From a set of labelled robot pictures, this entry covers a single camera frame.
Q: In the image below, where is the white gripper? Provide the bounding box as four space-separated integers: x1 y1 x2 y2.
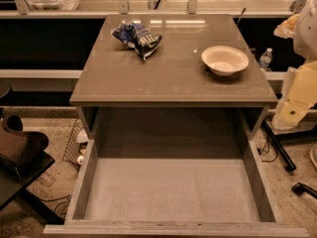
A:
271 60 317 132

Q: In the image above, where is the blue chip bag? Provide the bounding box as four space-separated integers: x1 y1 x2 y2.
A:
111 22 162 60

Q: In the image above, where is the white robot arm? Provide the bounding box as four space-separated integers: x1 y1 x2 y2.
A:
272 0 317 130

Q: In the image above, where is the open grey top drawer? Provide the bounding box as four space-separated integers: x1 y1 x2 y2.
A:
45 108 309 238

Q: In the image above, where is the black chair base leg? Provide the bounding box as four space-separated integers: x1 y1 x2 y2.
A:
262 120 296 173

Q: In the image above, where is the clear water bottle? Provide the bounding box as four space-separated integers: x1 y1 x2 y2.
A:
259 48 272 71

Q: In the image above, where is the white bowl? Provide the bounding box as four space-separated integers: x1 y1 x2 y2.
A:
201 46 249 76

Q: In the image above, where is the black caster leg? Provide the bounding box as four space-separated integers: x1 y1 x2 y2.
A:
291 182 317 199

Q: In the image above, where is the grey cabinet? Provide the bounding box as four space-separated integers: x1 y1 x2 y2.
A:
70 14 276 131

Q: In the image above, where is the brown chair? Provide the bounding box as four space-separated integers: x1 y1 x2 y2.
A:
0 82 56 210

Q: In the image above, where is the wire basket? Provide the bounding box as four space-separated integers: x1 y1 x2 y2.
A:
62 119 83 171

